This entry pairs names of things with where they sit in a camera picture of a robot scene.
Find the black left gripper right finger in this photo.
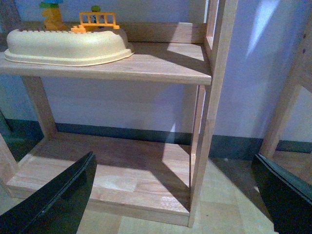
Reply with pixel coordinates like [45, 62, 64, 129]
[252, 154, 312, 234]

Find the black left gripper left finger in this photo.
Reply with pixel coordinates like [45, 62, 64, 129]
[0, 152, 97, 234]

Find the wooden shelf unit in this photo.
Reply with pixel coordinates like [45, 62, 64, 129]
[259, 19, 312, 184]
[0, 0, 237, 227]

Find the beige plastic toy base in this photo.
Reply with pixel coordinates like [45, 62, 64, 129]
[4, 29, 135, 67]

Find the yellow toy block figure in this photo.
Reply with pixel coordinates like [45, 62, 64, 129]
[39, 0, 66, 31]

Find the orange toy fence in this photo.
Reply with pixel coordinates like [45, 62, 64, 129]
[71, 11, 120, 33]

